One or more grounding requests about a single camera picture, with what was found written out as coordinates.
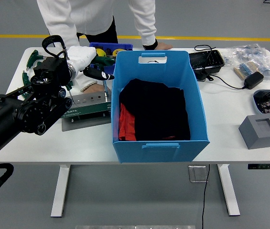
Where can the green grey hex key stand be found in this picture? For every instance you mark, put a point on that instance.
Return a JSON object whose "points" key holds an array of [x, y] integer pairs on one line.
{"points": [[89, 111]]}

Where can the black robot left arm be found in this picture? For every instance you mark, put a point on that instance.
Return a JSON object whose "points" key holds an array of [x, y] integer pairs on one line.
{"points": [[5, 114]]}

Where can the black cloth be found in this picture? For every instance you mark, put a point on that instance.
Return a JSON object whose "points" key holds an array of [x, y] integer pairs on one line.
{"points": [[158, 107]]}

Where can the red cloth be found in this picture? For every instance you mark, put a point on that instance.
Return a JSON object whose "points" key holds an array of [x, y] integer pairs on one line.
{"points": [[127, 124]]}

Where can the dark small parts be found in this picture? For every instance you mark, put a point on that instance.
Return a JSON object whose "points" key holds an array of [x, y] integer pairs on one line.
{"points": [[108, 51]]}

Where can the large blue plastic box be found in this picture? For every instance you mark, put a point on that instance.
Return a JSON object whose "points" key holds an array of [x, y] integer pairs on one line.
{"points": [[158, 152]]}

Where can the person's right forearm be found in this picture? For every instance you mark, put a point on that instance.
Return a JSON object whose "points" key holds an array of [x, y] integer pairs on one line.
{"points": [[63, 35]]}

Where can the clear bags of components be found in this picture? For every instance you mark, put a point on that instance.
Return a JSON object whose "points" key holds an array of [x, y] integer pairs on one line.
{"points": [[251, 55]]}

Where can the yellow lemon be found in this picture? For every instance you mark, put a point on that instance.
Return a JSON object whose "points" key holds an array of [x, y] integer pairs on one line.
{"points": [[100, 53]]}

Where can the grey cube box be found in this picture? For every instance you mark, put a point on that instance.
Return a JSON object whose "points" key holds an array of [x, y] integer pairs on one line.
{"points": [[259, 140]]}

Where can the metal floor socket cover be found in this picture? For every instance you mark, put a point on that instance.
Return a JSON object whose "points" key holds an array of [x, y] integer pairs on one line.
{"points": [[197, 174]]}

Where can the black power adapter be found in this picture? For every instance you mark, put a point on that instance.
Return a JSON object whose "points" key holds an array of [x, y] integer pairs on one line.
{"points": [[254, 80]]}

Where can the person's left hand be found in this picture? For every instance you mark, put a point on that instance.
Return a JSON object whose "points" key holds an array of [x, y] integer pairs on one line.
{"points": [[164, 46]]}

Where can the black plastic tray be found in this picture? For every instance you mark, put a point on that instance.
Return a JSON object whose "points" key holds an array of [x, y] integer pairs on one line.
{"points": [[206, 62]]}

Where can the yellow tape measure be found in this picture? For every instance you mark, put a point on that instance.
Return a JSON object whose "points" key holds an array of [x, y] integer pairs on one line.
{"points": [[118, 51]]}

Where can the small blue parts bin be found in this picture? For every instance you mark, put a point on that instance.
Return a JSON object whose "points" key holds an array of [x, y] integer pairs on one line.
{"points": [[115, 45]]}

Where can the person's right hand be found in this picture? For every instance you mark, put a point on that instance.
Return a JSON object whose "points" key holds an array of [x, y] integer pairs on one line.
{"points": [[96, 88]]}

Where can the black wristband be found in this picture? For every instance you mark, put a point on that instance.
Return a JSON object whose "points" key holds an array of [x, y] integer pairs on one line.
{"points": [[150, 45]]}

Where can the person's left forearm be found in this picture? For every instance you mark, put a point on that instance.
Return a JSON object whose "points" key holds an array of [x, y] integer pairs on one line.
{"points": [[146, 31]]}

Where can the white table leg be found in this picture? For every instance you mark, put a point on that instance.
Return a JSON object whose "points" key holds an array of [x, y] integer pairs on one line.
{"points": [[228, 190], [60, 190]]}

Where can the taped resistor strip bundle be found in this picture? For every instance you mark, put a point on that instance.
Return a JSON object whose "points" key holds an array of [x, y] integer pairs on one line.
{"points": [[243, 70]]}

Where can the black table control panel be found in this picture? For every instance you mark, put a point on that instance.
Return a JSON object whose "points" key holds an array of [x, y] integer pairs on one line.
{"points": [[266, 166]]}

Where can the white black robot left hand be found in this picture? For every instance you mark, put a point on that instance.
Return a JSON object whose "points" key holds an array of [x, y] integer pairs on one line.
{"points": [[82, 56]]}

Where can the person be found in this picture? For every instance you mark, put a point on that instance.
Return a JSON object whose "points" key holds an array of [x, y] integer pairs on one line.
{"points": [[89, 14]]}

